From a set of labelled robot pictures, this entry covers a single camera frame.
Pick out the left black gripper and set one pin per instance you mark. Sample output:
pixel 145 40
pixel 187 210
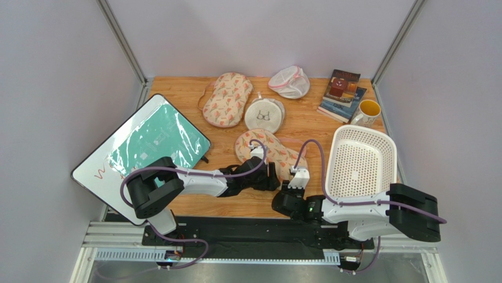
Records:
pixel 270 183

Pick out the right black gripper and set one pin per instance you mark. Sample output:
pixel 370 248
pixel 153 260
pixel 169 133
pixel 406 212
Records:
pixel 292 195

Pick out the white drawing board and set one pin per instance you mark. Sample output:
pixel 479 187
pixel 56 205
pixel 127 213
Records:
pixel 95 173

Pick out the bottom blue book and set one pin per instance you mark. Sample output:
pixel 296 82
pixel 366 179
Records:
pixel 339 112

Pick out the white yellow-inside mug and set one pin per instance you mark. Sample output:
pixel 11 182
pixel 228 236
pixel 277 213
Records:
pixel 366 114

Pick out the top book dark cover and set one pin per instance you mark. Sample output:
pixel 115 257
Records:
pixel 342 87

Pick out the floral mesh laundry bag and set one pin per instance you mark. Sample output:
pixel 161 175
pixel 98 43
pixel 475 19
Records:
pixel 225 106
pixel 283 157

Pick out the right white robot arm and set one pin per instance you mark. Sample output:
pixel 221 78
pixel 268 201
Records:
pixel 401 209

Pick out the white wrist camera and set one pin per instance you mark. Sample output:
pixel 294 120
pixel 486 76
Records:
pixel 258 151
pixel 300 177

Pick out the teal sheet in plastic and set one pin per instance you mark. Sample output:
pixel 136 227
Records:
pixel 165 132

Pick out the white pink-trimmed mesh bag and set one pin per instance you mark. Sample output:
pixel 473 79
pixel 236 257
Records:
pixel 291 83

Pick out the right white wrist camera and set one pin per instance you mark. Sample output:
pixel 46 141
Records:
pixel 300 177

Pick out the aluminium frame rail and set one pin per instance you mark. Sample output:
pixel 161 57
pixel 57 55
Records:
pixel 128 251

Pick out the white perforated plastic basket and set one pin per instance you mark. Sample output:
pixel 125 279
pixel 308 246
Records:
pixel 362 162

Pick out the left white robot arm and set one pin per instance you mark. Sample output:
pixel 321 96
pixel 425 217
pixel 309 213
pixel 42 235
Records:
pixel 150 190

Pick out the round white mesh bag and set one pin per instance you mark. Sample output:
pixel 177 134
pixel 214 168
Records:
pixel 265 113

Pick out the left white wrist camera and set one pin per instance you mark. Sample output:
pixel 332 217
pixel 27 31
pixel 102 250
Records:
pixel 258 151

